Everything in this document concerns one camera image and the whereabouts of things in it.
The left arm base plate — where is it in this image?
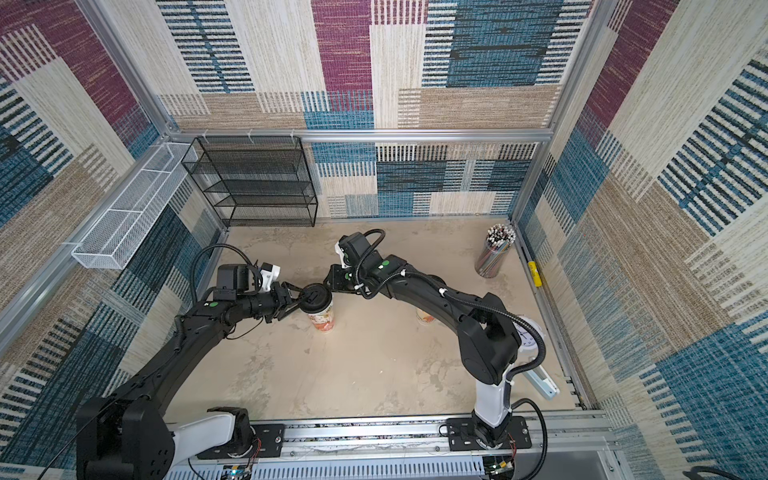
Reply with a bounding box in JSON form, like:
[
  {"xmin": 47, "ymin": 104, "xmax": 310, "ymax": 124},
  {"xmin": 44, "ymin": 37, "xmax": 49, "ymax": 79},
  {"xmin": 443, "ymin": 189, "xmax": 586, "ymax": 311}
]
[{"xmin": 245, "ymin": 423, "xmax": 286, "ymax": 461}]

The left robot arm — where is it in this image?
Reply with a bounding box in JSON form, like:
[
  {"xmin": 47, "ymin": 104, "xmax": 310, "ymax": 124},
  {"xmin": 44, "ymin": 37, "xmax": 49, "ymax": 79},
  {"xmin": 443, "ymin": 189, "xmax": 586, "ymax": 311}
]
[{"xmin": 76, "ymin": 258, "xmax": 304, "ymax": 479}]

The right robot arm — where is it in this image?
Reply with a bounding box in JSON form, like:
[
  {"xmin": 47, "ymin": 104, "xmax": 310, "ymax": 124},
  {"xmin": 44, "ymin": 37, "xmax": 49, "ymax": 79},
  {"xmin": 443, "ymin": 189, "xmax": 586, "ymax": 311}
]
[{"xmin": 324, "ymin": 229, "xmax": 547, "ymax": 449}]

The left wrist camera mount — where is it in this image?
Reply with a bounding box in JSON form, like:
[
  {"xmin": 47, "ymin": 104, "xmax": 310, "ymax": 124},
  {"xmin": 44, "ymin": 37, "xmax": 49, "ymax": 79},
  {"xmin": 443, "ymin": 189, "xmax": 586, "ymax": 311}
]
[{"xmin": 216, "ymin": 263, "xmax": 281, "ymax": 293}]

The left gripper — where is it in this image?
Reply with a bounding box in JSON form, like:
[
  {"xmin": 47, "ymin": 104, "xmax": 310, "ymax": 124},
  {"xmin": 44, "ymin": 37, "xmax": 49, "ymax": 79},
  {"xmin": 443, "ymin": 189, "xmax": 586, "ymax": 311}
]
[{"xmin": 241, "ymin": 286, "xmax": 313, "ymax": 327}]

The paper milk tea cup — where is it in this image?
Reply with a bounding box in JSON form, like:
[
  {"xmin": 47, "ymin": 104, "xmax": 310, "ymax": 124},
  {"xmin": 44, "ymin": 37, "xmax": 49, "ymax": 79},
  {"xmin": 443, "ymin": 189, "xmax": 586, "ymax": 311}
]
[
  {"xmin": 416, "ymin": 309, "xmax": 435, "ymax": 324},
  {"xmin": 307, "ymin": 305, "xmax": 335, "ymax": 332}
]

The yellow marker on rail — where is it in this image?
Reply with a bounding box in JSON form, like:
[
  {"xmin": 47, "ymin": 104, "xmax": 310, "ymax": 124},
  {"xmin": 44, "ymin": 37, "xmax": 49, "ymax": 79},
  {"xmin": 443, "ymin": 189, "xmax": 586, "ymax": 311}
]
[{"xmin": 527, "ymin": 261, "xmax": 543, "ymax": 288}]

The black wire shelf rack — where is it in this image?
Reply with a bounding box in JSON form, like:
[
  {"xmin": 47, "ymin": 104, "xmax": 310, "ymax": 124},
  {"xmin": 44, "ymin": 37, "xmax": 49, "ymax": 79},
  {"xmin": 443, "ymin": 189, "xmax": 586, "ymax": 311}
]
[{"xmin": 181, "ymin": 136, "xmax": 318, "ymax": 227}]

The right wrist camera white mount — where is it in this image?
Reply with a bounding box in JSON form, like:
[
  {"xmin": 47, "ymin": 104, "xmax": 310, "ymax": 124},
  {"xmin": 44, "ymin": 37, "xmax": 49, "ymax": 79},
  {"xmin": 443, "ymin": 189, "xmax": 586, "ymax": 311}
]
[{"xmin": 334, "ymin": 242, "xmax": 351, "ymax": 269}]

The white clock stand bar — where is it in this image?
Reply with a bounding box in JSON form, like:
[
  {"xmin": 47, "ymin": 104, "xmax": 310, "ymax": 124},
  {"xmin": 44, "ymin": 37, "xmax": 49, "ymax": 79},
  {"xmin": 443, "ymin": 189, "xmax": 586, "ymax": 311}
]
[{"xmin": 523, "ymin": 366, "xmax": 560, "ymax": 400}]

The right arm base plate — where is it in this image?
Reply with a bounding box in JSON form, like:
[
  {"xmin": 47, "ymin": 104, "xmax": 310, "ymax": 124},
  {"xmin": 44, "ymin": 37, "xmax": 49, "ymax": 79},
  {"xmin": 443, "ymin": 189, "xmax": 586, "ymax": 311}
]
[{"xmin": 438, "ymin": 416, "xmax": 532, "ymax": 451}]

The white mesh wall basket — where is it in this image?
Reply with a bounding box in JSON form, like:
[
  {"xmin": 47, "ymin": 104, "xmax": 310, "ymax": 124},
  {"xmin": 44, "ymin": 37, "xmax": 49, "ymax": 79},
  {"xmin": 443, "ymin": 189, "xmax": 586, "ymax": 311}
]
[{"xmin": 71, "ymin": 142, "xmax": 189, "ymax": 270}]

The black lid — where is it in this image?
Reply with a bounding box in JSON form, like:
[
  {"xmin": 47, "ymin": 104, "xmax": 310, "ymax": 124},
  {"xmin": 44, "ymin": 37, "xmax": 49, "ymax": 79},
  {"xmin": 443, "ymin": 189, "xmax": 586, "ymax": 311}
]
[
  {"xmin": 299, "ymin": 284, "xmax": 333, "ymax": 314},
  {"xmin": 429, "ymin": 275, "xmax": 446, "ymax": 288}
]

